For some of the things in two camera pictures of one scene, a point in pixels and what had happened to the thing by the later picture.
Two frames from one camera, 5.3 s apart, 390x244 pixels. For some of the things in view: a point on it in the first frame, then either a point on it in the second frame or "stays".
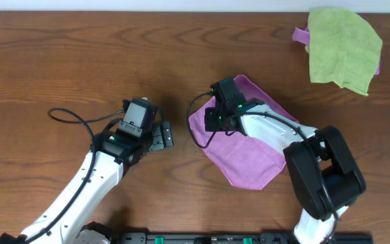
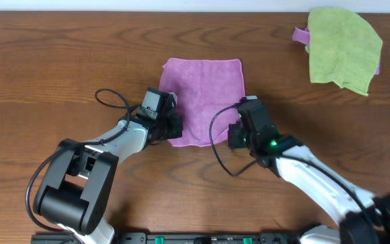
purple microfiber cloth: (246, 163) -> (204, 88)
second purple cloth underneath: (302, 36) stays
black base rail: (308, 237) stays
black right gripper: (210, 124) -> (233, 140)
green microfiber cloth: (343, 48) stays
